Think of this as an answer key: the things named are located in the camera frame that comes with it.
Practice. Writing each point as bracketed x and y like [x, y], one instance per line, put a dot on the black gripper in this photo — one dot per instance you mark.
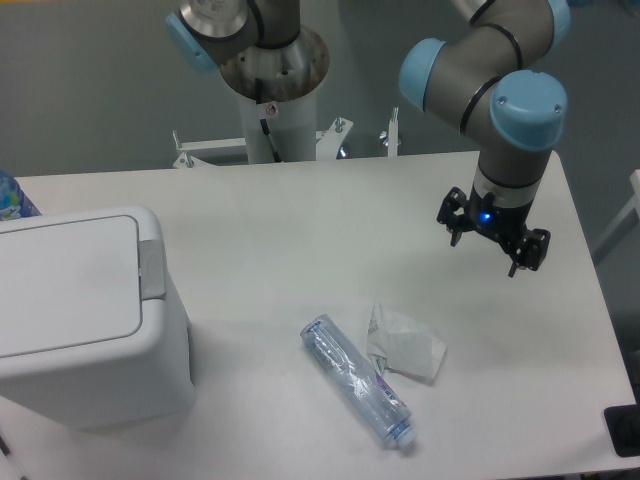
[505, 226]

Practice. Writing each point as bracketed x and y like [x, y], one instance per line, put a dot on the white push-lid trash can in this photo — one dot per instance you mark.
[93, 330]

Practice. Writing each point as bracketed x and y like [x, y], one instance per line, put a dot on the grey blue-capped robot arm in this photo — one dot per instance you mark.
[482, 85]

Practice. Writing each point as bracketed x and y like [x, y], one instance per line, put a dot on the white furniture leg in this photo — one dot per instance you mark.
[621, 224]

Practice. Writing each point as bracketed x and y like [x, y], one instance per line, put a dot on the crumpled white paper wrapper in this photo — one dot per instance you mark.
[400, 344]

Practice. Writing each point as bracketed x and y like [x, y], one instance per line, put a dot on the clear empty plastic bottle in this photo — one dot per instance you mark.
[367, 392]

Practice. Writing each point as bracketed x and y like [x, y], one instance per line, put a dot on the black device at table edge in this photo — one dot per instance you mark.
[623, 426]

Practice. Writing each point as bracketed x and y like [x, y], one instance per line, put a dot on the blue labelled bottle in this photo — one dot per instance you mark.
[15, 204]

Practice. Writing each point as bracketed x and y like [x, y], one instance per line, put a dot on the white pedestal base frame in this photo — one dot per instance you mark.
[330, 145]

